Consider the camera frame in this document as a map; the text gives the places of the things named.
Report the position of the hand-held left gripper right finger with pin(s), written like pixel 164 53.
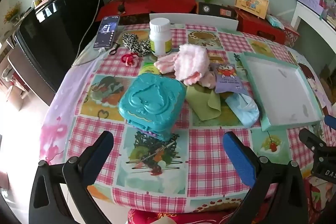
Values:
pixel 236 155

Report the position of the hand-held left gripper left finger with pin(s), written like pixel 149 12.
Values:
pixel 103 144

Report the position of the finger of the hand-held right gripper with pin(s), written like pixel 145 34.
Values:
pixel 311 141
pixel 331 120

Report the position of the blue face mask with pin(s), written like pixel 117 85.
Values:
pixel 242 108

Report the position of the teal box lid tray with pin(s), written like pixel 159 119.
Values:
pixel 278 90

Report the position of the green cloth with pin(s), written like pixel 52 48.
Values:
pixel 204 103

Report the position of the teal plastic case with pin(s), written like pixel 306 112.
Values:
pixel 152 103

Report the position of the purple cartoon print packet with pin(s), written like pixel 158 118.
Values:
pixel 227 77

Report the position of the pink floral scrunchie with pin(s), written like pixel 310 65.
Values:
pixel 210 79

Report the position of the green tissue pack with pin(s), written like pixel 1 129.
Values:
pixel 149 68

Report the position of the leopard print scrunchie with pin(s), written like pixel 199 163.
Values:
pixel 136 44

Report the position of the pink fluffy towel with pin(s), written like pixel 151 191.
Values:
pixel 189 58

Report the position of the pink checked tablecloth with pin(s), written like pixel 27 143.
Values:
pixel 204 161

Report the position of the red floral cloth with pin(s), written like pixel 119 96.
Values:
pixel 183 217

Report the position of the white shelf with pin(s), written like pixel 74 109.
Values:
pixel 302 14

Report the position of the black smartphone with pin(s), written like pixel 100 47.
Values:
pixel 106 31

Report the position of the wet wipes pack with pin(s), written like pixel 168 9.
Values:
pixel 275 22

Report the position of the black cabinet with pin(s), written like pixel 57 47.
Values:
pixel 52 37

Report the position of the white pill bottle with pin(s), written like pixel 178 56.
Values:
pixel 160 37

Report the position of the red box with dark base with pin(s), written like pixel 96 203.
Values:
pixel 110 10

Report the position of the black power plug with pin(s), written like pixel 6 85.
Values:
pixel 121 8

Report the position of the white chair back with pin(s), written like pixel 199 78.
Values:
pixel 194 20

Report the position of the black box with gauge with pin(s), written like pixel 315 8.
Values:
pixel 212 9

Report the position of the yellow flowers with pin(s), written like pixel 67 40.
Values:
pixel 13 12

